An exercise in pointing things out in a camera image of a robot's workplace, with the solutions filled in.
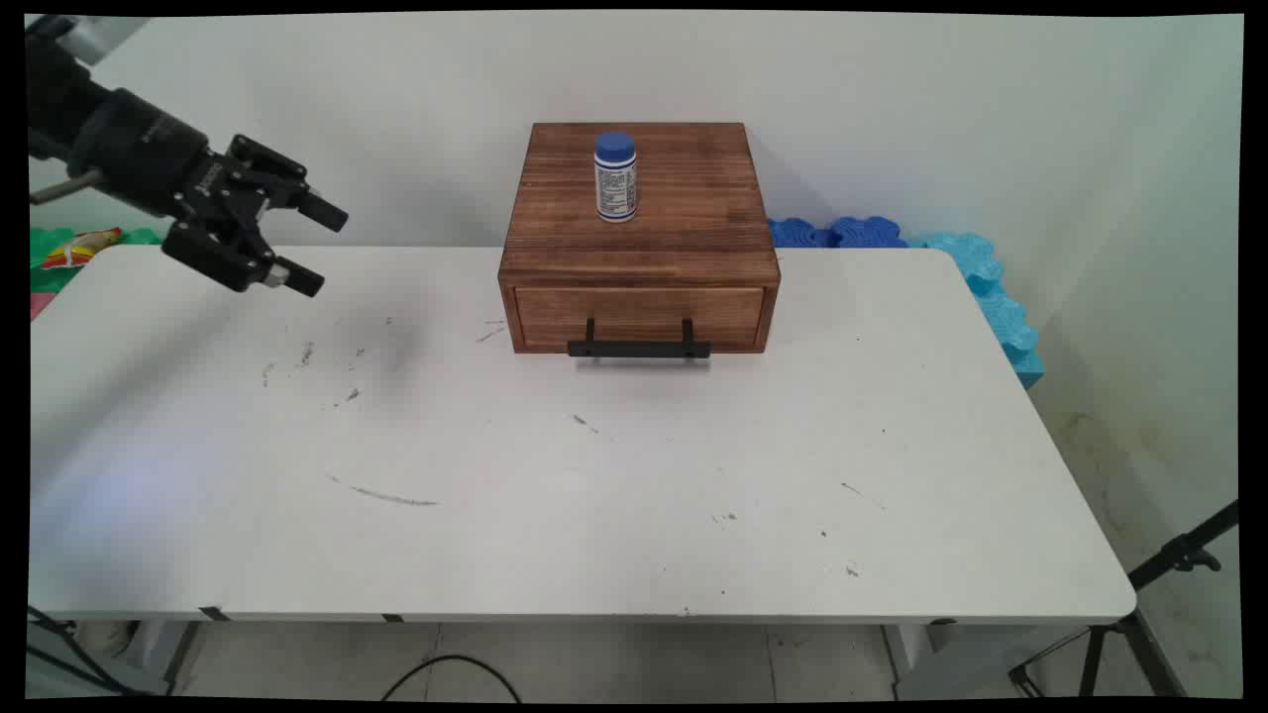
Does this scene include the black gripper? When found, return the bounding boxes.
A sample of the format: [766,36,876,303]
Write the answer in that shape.
[65,87,350,299]

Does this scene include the colourful packet at left edge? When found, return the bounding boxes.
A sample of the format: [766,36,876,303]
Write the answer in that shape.
[30,225,165,321]

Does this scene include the white bottle with blue cap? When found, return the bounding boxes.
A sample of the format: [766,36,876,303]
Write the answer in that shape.
[593,131,639,225]

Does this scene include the brown wooden drawer cabinet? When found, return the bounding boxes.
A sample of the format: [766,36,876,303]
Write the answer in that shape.
[498,123,782,356]

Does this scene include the grey metal table leg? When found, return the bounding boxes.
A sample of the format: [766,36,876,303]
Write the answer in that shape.
[160,621,206,696]

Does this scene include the thin black stand legs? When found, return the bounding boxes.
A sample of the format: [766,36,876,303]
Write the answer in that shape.
[27,604,135,696]

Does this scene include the dark blue foam mat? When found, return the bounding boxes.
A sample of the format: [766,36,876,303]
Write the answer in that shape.
[830,215,908,250]
[768,218,839,250]

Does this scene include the cyan foam mat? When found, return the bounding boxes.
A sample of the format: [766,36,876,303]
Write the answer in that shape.
[905,232,1047,390]

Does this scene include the black tripod stand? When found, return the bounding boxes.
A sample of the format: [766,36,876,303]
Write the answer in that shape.
[1008,499,1240,700]

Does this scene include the black floor cable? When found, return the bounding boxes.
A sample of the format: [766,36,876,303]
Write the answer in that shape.
[380,653,523,703]

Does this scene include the white table leg frame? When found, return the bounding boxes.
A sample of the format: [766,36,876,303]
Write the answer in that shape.
[880,620,1002,702]

